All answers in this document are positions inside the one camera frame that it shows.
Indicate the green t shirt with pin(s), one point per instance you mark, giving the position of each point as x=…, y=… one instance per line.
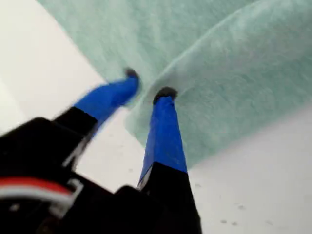
x=219, y=73

